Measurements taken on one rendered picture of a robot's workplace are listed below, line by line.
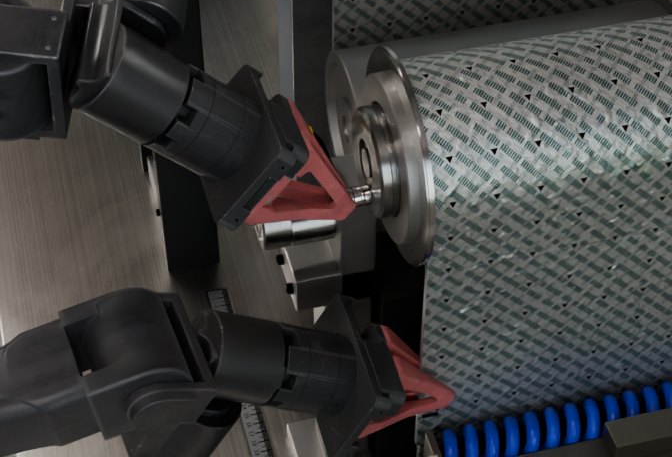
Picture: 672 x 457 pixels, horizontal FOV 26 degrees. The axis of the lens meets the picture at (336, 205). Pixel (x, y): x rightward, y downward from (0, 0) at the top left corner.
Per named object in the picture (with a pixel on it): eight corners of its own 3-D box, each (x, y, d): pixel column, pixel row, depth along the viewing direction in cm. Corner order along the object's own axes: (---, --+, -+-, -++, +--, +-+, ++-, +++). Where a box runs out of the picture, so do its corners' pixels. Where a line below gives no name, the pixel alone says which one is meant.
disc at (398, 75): (361, 156, 107) (368, 0, 95) (367, 154, 107) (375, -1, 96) (420, 312, 97) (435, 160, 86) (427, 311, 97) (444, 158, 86)
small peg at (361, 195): (325, 188, 96) (330, 196, 95) (366, 180, 97) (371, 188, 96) (328, 208, 97) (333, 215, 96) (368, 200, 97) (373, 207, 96)
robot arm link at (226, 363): (214, 356, 91) (199, 288, 95) (166, 421, 95) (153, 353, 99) (307, 372, 95) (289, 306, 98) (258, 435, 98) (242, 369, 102)
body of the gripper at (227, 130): (238, 238, 89) (142, 188, 85) (207, 144, 97) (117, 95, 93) (305, 163, 87) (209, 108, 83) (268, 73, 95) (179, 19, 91)
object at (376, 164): (372, 118, 91) (387, 231, 93) (403, 113, 92) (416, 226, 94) (345, 98, 98) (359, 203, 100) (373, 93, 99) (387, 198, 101)
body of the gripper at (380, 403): (352, 466, 99) (258, 453, 96) (316, 355, 107) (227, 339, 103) (400, 405, 96) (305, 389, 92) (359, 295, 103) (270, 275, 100)
